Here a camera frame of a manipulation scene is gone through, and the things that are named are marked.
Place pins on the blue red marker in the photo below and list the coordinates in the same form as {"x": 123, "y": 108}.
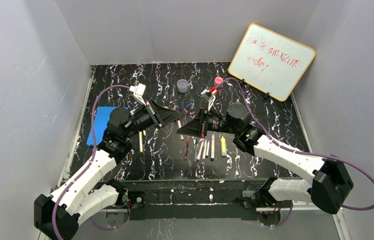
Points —
{"x": 207, "y": 149}

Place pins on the yellow framed whiteboard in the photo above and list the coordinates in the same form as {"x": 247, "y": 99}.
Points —
{"x": 270, "y": 62}

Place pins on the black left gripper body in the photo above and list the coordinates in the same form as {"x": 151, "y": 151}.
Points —
{"x": 154, "y": 113}

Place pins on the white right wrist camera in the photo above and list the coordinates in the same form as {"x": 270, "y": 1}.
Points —
{"x": 210, "y": 96}

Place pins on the yellow capped pen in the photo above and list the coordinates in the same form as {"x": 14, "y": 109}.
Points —
{"x": 141, "y": 149}

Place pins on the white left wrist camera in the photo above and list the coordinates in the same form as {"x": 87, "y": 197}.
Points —
{"x": 137, "y": 92}

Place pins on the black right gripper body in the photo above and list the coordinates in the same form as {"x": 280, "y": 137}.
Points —
{"x": 201, "y": 122}

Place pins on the orange yellow highlighter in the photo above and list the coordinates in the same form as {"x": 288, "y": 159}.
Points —
{"x": 223, "y": 146}

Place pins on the clear round plastic container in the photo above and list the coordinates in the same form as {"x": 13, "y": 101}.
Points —
{"x": 182, "y": 86}

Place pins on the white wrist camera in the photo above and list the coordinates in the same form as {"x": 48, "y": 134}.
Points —
{"x": 137, "y": 92}
{"x": 210, "y": 96}

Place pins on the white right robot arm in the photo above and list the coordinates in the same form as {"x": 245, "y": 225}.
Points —
{"x": 325, "y": 182}

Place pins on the blue foam pad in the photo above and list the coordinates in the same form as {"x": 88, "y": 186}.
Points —
{"x": 100, "y": 122}

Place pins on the purple white marker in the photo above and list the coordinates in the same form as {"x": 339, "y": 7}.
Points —
{"x": 200, "y": 147}

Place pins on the red capped white marker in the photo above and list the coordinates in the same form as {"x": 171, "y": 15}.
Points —
{"x": 179, "y": 126}

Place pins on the blue capped white marker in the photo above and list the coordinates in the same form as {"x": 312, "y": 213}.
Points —
{"x": 212, "y": 155}

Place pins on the pink capped bottle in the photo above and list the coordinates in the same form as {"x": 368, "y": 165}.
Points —
{"x": 217, "y": 81}

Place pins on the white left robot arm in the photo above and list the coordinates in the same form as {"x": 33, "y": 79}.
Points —
{"x": 60, "y": 214}

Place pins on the checkered black white pen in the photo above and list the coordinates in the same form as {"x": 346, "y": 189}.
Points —
{"x": 195, "y": 149}

